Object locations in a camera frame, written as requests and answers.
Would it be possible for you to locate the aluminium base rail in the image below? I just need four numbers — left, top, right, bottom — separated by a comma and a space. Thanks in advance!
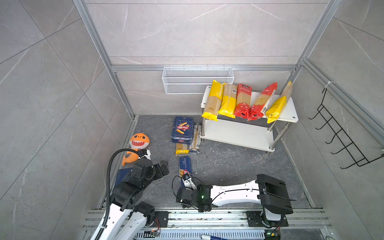
81, 209, 338, 240

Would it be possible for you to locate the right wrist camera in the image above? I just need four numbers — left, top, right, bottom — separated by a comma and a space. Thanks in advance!
182, 174, 197, 190

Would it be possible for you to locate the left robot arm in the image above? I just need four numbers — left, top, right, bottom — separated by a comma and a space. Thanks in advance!
91, 149, 169, 240

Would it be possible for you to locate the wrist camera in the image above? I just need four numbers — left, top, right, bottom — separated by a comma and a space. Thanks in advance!
182, 174, 197, 190
138, 149, 151, 160

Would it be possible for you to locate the black wire hook rack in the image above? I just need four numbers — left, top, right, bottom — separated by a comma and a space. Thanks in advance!
308, 88, 384, 170

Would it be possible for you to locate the blue marker pen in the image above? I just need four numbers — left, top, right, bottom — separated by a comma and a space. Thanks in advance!
201, 235, 227, 240

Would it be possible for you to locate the red spaghetti bag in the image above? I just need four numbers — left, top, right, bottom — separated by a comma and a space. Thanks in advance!
234, 84, 253, 119
248, 82, 278, 121

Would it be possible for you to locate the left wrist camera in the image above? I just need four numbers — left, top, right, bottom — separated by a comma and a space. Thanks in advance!
138, 149, 151, 160

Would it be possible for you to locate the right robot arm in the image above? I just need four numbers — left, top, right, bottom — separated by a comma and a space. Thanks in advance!
174, 174, 294, 229

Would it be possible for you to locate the orange shark plush toy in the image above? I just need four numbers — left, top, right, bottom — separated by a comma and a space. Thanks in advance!
122, 133, 150, 167

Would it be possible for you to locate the blue Barilla spaghetti box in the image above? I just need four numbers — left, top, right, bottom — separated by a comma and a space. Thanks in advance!
179, 156, 192, 188

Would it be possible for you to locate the clear labelled spaghetti bag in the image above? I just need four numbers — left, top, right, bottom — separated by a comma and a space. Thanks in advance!
189, 123, 202, 153

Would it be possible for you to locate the white two-tier shelf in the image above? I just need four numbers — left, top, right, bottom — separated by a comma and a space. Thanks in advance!
201, 98, 299, 153

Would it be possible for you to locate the blue Barilla rigatoni box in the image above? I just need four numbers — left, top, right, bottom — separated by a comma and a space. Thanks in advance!
171, 116, 194, 145

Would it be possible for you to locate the yellow Pastatime spaghetti bag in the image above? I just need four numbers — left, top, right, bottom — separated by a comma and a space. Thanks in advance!
202, 80, 224, 122

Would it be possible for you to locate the yellow pasta bag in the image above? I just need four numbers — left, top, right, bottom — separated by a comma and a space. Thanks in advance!
266, 82, 293, 124

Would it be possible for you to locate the yellow barcode spaghetti bag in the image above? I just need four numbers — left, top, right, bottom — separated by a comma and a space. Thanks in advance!
219, 83, 238, 119

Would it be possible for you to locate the white wire mesh basket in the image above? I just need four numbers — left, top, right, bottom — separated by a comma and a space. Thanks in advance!
162, 67, 235, 95

